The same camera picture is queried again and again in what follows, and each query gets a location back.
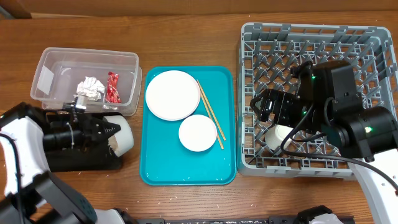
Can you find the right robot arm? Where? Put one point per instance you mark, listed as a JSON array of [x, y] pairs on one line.
[[327, 104]]

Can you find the wooden chopstick right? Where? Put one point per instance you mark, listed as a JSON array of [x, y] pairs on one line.
[[211, 111]]

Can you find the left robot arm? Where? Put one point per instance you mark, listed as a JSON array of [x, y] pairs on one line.
[[39, 143]]

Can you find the grey bowl with rice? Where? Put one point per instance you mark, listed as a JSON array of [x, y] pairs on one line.
[[123, 140]]

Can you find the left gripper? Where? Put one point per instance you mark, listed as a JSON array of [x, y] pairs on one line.
[[92, 137]]

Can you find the large white plate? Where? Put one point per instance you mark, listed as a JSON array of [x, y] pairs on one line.
[[172, 95]]

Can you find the red snack wrapper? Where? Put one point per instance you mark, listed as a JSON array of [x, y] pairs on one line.
[[112, 95]]

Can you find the white cup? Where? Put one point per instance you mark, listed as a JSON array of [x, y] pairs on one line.
[[275, 135]]

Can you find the medium white plate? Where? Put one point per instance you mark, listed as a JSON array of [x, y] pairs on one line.
[[197, 133]]

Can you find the black tray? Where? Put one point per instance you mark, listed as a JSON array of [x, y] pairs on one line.
[[95, 155]]

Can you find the wooden chopstick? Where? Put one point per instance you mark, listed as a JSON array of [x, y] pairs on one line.
[[206, 105], [211, 111]]

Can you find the wooden chopstick left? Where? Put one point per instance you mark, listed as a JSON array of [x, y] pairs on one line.
[[206, 105]]

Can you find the clear plastic bin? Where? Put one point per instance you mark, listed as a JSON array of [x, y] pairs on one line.
[[60, 70]]

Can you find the white paper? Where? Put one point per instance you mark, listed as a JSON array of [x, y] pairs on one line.
[[92, 88]]

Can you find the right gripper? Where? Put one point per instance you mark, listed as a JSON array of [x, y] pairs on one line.
[[284, 100]]

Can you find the grey dish rack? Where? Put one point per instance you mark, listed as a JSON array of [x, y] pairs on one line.
[[267, 51]]

